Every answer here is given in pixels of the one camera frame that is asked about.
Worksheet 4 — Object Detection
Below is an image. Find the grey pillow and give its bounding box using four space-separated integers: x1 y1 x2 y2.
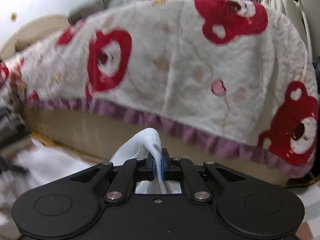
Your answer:
67 0 129 25

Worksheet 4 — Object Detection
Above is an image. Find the stack of folded grey clothes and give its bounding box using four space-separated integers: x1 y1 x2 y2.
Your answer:
1 82 32 157

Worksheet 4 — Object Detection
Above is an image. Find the cream cloth on chair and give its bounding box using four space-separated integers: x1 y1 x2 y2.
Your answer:
261 0 313 58

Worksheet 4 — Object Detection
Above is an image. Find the white quilt with red bears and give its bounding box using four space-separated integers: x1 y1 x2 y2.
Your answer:
1 0 318 178

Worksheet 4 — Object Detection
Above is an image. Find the white fleece garment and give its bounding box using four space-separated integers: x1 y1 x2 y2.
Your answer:
15 128 181 196

